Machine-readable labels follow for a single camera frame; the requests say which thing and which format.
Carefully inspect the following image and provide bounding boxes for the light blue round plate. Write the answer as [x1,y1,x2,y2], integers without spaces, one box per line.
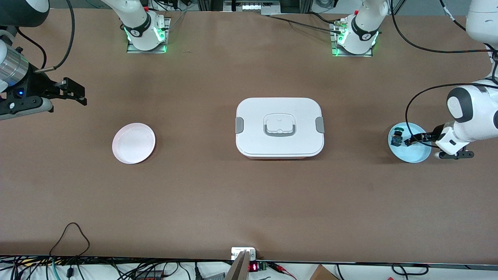
[388,122,432,163]

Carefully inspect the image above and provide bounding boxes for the pink round plate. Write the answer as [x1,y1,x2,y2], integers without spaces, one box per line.
[112,123,156,164]

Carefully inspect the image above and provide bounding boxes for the brown cardboard piece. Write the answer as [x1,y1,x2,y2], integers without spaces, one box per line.
[309,264,339,280]

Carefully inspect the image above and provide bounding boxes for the grey aluminium beam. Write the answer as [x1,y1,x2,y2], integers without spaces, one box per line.
[226,251,251,280]

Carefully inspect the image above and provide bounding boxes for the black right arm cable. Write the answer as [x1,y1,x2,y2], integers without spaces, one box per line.
[16,0,75,73]

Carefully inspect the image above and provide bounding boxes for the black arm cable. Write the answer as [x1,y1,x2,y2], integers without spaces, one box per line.
[390,0,498,148]
[16,0,75,73]

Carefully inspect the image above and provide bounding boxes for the green push button switch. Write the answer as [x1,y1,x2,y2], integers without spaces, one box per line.
[390,127,405,147]

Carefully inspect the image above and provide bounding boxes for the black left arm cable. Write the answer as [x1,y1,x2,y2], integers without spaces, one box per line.
[390,0,498,148]

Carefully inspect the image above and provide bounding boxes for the black looped cable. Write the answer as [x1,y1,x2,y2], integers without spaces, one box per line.
[49,222,91,258]

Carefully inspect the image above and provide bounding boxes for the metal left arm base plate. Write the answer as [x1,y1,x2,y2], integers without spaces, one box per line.
[331,23,373,58]

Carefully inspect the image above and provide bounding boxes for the black oval cable loop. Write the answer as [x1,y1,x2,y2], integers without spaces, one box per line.
[391,263,429,276]

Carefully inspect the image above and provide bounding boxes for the white lunch box grey handle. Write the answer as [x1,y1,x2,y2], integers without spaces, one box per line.
[235,97,325,159]

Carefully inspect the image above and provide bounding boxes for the black cable across table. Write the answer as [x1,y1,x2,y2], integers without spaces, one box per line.
[268,12,342,35]

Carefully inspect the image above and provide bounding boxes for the red wires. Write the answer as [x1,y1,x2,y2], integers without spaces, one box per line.
[270,262,297,280]

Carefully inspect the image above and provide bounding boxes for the aluminium frame with light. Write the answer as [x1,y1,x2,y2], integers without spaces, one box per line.
[223,0,281,13]

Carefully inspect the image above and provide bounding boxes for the white metal bracket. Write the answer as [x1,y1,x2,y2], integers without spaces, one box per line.
[231,247,256,260]

